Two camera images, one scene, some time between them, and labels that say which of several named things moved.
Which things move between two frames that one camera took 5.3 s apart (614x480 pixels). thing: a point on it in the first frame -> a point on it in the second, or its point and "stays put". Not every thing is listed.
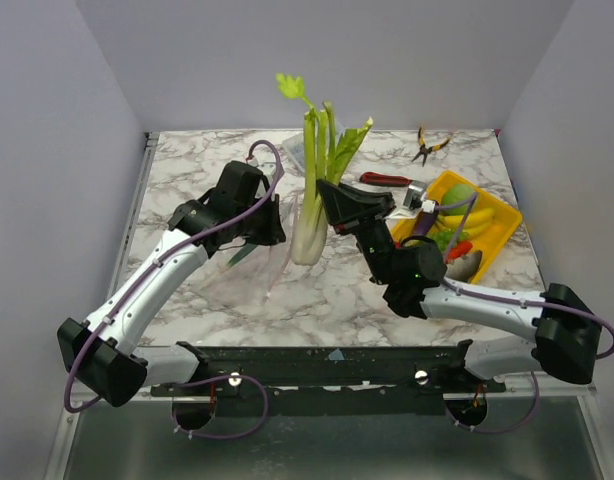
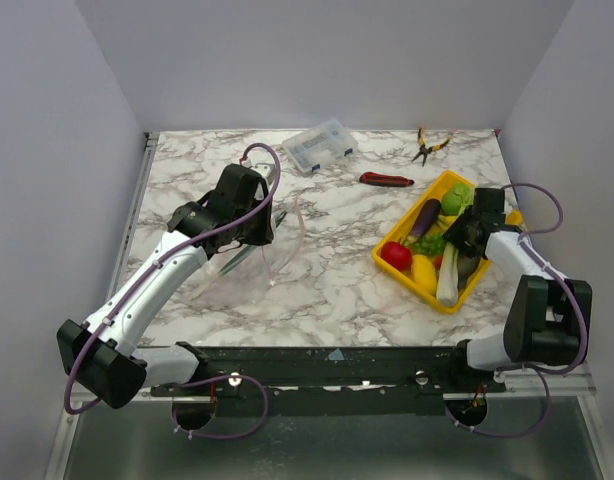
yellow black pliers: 424,151 stays put
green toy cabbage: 456,194 stays put
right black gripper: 359,220 -> 460,235
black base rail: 367,380 stays put
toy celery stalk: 326,148 -> 447,291
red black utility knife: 377,178 stays put
